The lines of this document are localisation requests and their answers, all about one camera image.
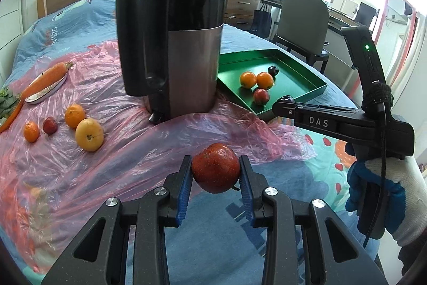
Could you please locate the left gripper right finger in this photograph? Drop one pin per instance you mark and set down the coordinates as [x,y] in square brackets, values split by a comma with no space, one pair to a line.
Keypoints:
[332,254]

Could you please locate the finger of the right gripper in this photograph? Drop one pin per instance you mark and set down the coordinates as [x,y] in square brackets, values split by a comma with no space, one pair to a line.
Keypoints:
[284,107]

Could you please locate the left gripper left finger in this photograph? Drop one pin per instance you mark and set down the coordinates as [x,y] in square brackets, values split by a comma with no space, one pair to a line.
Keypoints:
[98,253]

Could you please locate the red apple front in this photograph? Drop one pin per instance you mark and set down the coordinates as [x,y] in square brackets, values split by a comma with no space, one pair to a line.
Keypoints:
[261,97]

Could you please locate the red apple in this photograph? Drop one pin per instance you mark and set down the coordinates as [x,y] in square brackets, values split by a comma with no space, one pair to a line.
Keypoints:
[50,126]
[261,97]
[216,169]

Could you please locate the orange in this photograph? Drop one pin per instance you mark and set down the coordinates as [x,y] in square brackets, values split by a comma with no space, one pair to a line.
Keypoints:
[265,80]
[248,80]

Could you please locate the dark plum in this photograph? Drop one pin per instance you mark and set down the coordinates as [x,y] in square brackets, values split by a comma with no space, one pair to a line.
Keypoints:
[273,71]

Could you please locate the yellow apple pear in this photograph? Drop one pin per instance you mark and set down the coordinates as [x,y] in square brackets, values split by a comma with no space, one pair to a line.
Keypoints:
[89,135]

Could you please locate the mandarin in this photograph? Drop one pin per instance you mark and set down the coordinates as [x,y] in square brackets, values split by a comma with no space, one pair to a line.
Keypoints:
[74,114]
[31,132]

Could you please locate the red apple back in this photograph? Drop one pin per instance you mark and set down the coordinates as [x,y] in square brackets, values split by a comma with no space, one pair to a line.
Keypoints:
[50,126]

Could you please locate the right gloved hand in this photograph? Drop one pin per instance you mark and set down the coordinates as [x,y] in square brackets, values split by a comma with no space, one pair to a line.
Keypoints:
[405,217]

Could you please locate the green metal tray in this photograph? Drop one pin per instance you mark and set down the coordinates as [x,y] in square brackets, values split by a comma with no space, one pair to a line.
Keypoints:
[293,79]

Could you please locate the white desk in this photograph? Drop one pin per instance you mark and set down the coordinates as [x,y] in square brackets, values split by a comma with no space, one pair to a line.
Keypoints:
[339,68]

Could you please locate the dark blue tote bag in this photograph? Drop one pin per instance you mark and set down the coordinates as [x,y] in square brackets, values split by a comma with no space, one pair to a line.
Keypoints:
[261,22]

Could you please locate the grey office chair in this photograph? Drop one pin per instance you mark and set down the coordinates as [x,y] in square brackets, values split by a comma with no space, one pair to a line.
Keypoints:
[302,28]

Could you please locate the pink plastic sheet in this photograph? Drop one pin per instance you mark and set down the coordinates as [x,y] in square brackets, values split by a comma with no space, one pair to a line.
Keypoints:
[51,187]

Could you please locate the wooden drawer cabinet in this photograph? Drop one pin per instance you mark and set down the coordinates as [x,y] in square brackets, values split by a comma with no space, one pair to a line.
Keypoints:
[240,13]

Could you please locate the electric kettle steel black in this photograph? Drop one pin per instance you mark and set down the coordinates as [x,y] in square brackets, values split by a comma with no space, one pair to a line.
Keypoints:
[169,53]

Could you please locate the large plush carrot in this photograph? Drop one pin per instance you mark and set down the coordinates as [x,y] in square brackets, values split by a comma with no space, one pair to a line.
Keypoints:
[47,78]

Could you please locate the orange shallow dish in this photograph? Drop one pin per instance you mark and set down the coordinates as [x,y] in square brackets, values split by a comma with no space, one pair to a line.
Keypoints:
[6,125]

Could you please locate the green bok choy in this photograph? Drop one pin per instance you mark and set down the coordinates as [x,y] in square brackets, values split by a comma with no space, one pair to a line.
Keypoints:
[8,102]

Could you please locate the white wardrobe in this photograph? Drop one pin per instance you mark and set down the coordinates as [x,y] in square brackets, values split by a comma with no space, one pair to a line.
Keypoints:
[11,33]

